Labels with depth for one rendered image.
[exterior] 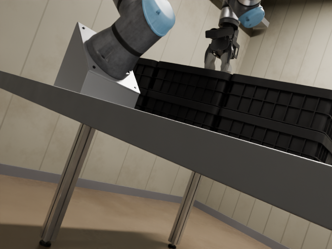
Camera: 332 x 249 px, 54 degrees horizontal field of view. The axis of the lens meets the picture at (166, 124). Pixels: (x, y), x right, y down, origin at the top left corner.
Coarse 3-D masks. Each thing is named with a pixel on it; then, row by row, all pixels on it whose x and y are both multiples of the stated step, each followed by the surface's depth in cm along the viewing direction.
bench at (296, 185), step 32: (32, 96) 61; (64, 96) 51; (96, 128) 42; (128, 128) 38; (160, 128) 34; (192, 128) 31; (192, 160) 30; (224, 160) 27; (256, 160) 25; (288, 160) 24; (64, 192) 155; (192, 192) 218; (256, 192) 25; (288, 192) 23; (320, 192) 22; (320, 224) 21
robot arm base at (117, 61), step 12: (96, 36) 89; (108, 36) 87; (120, 36) 86; (96, 48) 87; (108, 48) 87; (120, 48) 87; (96, 60) 88; (108, 60) 88; (120, 60) 88; (132, 60) 90; (108, 72) 89; (120, 72) 90
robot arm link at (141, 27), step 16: (128, 0) 85; (144, 0) 82; (160, 0) 84; (128, 16) 84; (144, 16) 82; (160, 16) 82; (128, 32) 85; (144, 32) 84; (160, 32) 85; (144, 48) 88
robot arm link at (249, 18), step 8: (232, 0) 102; (240, 0) 96; (248, 0) 95; (256, 0) 95; (232, 8) 103; (240, 8) 99; (248, 8) 98; (256, 8) 98; (240, 16) 100; (248, 16) 98; (256, 16) 99; (248, 24) 101; (256, 24) 103
